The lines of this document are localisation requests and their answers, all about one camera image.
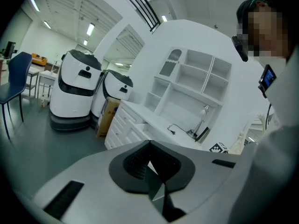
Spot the silver desk lamp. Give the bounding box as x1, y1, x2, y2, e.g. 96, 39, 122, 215
192, 104, 211, 138

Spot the cream skeleton model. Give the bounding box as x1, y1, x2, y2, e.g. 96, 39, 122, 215
230, 114, 267, 154

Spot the brown cardboard box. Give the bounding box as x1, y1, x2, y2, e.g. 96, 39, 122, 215
96, 96, 121, 139

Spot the white side table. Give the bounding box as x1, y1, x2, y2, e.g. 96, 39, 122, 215
25, 66, 41, 98
37, 70, 58, 103

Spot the person's head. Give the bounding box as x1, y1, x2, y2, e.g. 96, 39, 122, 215
235, 0, 295, 61

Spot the black power cable with plug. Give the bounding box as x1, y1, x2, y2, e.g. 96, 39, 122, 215
167, 123, 195, 135

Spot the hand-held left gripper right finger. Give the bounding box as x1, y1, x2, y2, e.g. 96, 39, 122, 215
149, 140, 196, 194

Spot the large white service robot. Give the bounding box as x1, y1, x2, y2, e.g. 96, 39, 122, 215
49, 49, 103, 133

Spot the white hutch shelf unit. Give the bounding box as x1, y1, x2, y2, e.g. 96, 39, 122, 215
143, 46, 232, 135

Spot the white desk drawer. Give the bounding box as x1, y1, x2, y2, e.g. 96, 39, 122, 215
132, 122, 153, 140

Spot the person's white shirt torso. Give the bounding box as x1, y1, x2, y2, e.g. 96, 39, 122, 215
227, 46, 299, 224

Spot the black monitor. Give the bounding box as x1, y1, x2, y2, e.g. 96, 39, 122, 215
4, 41, 17, 57

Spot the small white service robot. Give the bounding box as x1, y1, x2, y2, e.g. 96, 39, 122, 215
90, 69, 134, 128

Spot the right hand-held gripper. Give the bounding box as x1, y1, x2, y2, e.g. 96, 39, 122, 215
209, 142, 229, 154

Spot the black chest device with screen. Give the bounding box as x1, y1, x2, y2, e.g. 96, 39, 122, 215
257, 64, 277, 99

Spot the blue chair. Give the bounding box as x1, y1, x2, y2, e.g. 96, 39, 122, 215
0, 51, 33, 140

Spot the black flat tablet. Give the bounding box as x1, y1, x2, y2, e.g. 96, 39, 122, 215
194, 126, 210, 142

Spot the black chest device cable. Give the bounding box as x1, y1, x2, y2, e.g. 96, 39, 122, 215
265, 103, 273, 132

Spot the orange sofa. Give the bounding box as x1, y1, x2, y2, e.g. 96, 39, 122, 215
31, 52, 48, 67

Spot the black ceiling railing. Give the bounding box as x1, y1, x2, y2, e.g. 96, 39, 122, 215
114, 0, 162, 34

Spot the white desk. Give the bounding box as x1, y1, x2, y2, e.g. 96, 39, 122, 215
104, 100, 203, 151

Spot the black head-worn camera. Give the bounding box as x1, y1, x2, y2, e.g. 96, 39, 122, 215
231, 35, 249, 63

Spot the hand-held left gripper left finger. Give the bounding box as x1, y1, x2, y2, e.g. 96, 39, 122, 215
108, 140, 150, 194

